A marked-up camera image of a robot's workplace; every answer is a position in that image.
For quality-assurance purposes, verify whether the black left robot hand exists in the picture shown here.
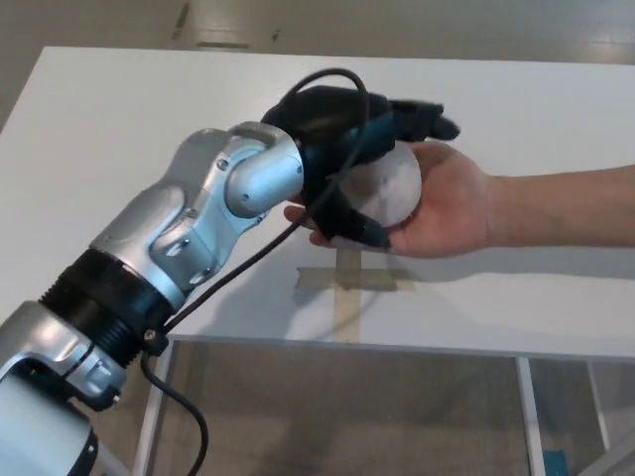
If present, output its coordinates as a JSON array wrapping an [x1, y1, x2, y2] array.
[[260, 84, 462, 250]]

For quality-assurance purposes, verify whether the person's bare hand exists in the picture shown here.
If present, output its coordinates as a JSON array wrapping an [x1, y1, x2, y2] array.
[[283, 140, 497, 260]]

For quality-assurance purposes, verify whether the person's bare forearm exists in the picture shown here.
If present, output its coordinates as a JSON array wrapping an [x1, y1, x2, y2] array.
[[488, 166, 635, 249]]

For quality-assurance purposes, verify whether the short beige tape strip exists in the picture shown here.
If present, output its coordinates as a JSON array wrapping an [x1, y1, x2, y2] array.
[[296, 266, 416, 293]]

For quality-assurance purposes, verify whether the white metal table leg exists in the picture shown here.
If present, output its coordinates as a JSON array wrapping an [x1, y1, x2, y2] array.
[[515, 356, 543, 476], [587, 361, 611, 450], [131, 340, 173, 476]]

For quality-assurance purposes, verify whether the teal tape piece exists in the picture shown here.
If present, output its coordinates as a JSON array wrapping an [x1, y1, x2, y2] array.
[[543, 448, 567, 476]]

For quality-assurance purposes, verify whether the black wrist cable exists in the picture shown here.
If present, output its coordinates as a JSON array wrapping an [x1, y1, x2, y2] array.
[[141, 67, 371, 476]]

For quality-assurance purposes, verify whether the light blue metal frame bar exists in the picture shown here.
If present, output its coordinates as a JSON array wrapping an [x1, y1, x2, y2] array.
[[97, 438, 133, 476]]

